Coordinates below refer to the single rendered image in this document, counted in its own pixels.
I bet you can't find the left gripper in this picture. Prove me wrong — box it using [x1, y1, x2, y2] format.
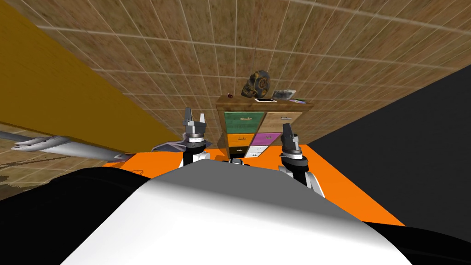
[183, 107, 207, 139]

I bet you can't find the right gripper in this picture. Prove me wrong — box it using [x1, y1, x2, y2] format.
[280, 123, 303, 157]

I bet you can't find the wooden chest with coloured drawers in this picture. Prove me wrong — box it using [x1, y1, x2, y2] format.
[215, 69, 315, 160]

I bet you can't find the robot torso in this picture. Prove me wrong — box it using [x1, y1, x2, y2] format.
[60, 158, 414, 265]

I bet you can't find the grey metal bar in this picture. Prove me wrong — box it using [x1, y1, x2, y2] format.
[0, 130, 136, 163]

